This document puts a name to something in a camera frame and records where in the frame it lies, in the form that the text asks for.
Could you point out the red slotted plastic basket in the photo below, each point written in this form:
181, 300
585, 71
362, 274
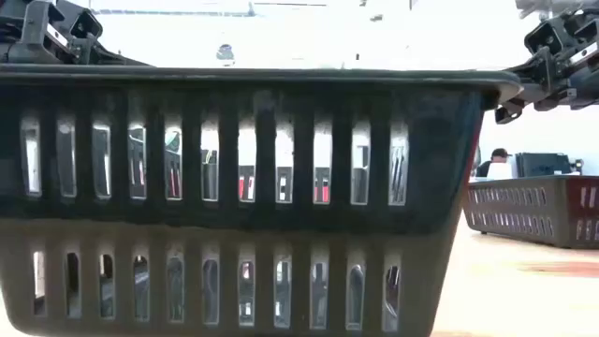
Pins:
573, 210

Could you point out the dark computer monitor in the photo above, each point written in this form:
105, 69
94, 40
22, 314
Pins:
543, 165

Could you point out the black slotted plastic basket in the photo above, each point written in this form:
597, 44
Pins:
281, 224
559, 215

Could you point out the person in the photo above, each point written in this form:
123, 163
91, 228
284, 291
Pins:
500, 153

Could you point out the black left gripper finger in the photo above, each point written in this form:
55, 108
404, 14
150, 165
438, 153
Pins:
107, 58

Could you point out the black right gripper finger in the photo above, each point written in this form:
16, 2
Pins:
547, 70
585, 91

